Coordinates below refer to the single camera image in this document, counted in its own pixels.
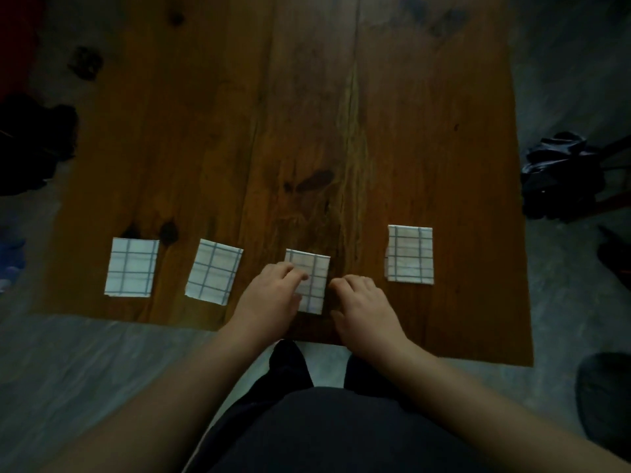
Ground person's right hand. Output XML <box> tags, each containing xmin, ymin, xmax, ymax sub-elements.
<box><xmin>327</xmin><ymin>274</ymin><xmax>413</xmax><ymax>368</ymax></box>

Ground person's left hand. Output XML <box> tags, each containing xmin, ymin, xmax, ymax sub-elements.
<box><xmin>229</xmin><ymin>260</ymin><xmax>310</xmax><ymax>349</ymax></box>

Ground person's right forearm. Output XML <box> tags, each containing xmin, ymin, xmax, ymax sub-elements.
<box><xmin>384</xmin><ymin>339</ymin><xmax>631</xmax><ymax>473</ymax></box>

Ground person's left forearm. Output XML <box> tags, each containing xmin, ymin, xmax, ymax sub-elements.
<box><xmin>41</xmin><ymin>325</ymin><xmax>267</xmax><ymax>473</ymax></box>

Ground person's black trousers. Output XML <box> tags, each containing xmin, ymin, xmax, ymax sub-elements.
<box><xmin>231</xmin><ymin>339</ymin><xmax>415</xmax><ymax>415</ymax></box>

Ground person's black top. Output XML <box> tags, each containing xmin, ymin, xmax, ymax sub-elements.
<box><xmin>185</xmin><ymin>386</ymin><xmax>499</xmax><ymax>473</ymax></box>

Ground black blue bag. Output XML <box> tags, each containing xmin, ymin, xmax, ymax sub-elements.
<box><xmin>520</xmin><ymin>131</ymin><xmax>607</xmax><ymax>222</ymax></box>

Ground blue plastic bag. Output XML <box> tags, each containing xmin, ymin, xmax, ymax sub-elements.
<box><xmin>0</xmin><ymin>236</ymin><xmax>28</xmax><ymax>294</ymax></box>

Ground black backpack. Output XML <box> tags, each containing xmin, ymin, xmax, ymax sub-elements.
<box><xmin>0</xmin><ymin>93</ymin><xmax>80</xmax><ymax>196</ymax></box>

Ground small black floor object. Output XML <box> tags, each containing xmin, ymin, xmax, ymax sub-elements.
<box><xmin>68</xmin><ymin>46</ymin><xmax>105</xmax><ymax>82</ymax></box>

